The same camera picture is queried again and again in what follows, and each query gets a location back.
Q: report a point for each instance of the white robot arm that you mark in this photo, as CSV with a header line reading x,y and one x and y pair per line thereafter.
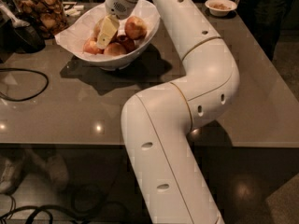
x,y
155,122

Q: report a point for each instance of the white paper liner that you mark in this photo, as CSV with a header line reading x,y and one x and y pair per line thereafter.
x,y
74,37

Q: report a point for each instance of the black appliance at left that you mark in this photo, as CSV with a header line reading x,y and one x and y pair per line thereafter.
x,y
27,38

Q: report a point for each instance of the small white dish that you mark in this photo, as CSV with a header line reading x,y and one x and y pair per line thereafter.
x,y
220,8

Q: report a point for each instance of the small red apple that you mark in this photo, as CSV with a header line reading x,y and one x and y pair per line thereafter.
x,y
127,42

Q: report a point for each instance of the white ceramic bowl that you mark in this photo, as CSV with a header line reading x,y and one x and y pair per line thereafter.
x,y
150,15

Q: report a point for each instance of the middle front apple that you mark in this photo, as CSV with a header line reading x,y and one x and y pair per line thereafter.
x,y
115,49

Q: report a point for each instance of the glass jar of chips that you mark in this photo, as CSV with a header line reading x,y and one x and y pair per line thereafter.
x,y
47,16

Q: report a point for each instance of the left front apple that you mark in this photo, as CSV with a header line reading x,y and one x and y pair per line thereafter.
x,y
91,47

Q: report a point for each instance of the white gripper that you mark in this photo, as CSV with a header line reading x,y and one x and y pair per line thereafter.
x,y
116,4

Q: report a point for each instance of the white items behind bowl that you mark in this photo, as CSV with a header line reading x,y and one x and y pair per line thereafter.
x,y
73,10

